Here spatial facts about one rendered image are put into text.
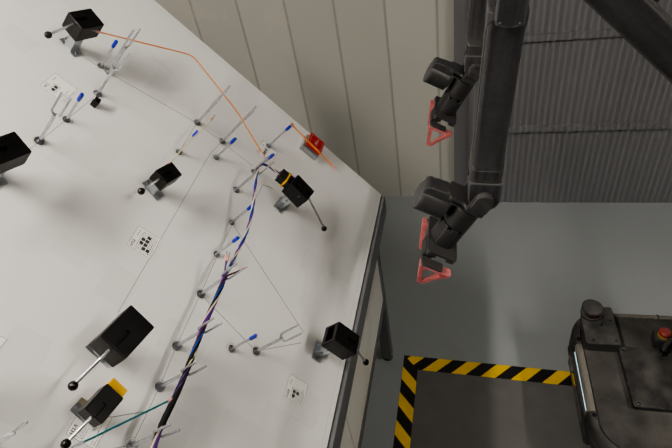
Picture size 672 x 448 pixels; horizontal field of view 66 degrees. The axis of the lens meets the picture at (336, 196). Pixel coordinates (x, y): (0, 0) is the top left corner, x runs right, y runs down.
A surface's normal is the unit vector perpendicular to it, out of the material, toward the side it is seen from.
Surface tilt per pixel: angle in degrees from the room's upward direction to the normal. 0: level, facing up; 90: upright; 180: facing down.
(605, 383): 0
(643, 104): 90
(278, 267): 50
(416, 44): 90
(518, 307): 0
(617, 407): 0
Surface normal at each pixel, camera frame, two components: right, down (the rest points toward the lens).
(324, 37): -0.17, 0.65
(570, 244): -0.14, -0.76
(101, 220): 0.65, -0.47
